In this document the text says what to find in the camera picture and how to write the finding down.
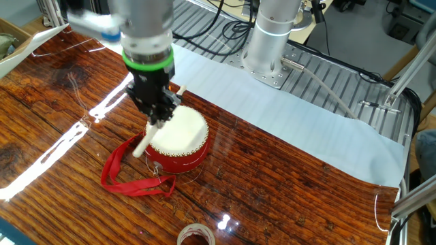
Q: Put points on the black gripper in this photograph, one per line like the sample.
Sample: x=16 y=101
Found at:
x=151 y=83

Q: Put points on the white drumstick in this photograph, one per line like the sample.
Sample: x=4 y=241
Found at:
x=141 y=146

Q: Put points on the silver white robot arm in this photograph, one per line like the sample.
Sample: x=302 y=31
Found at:
x=146 y=20

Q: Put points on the small red drum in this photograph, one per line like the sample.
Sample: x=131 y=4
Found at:
x=184 y=136

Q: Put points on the printed packing tape roll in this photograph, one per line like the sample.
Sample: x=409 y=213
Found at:
x=195 y=227

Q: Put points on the wood grain table sheet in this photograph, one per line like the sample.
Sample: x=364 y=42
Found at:
x=272 y=190

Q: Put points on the open cardboard box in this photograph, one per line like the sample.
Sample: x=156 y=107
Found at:
x=24 y=42

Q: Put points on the pale white table cloth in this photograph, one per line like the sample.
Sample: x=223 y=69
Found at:
x=306 y=136

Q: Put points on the grey green bag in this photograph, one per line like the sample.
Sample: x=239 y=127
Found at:
x=6 y=44

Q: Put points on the black chair base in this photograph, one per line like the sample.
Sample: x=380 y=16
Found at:
x=347 y=5

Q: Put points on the thin metal rod tool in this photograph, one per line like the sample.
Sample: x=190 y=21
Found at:
x=378 y=105

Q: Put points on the dark floor box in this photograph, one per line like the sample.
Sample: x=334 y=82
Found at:
x=398 y=30

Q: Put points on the blue grey trouser leg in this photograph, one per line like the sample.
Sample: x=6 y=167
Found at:
x=427 y=153

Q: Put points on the grey chair back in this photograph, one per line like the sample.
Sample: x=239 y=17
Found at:
x=430 y=37

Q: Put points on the blue plastic item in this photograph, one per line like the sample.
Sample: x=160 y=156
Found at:
x=425 y=5

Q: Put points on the black shoe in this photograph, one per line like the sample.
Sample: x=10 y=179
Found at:
x=427 y=219

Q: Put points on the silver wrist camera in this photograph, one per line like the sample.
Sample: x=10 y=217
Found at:
x=92 y=24

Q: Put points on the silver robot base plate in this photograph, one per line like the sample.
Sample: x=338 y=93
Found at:
x=272 y=80

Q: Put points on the aluminium frame strut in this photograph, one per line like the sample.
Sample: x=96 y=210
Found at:
x=413 y=200
x=408 y=71
x=51 y=12

